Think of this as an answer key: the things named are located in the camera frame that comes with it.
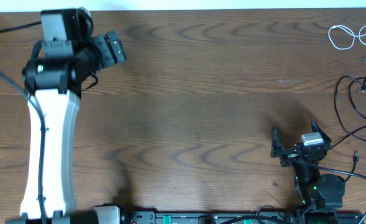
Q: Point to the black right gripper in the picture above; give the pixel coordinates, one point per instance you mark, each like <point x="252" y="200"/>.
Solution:
<point x="277" y="147"/>

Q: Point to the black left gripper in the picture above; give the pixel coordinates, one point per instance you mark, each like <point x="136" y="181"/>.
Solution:
<point x="109" y="50"/>

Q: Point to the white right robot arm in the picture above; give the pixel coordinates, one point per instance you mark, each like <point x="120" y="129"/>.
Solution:
<point x="321" y="193"/>

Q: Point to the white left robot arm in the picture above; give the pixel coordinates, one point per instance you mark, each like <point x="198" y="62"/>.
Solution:
<point x="53" y="78"/>

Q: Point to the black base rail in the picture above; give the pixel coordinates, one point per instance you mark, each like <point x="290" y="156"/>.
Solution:
<point x="267" y="216"/>

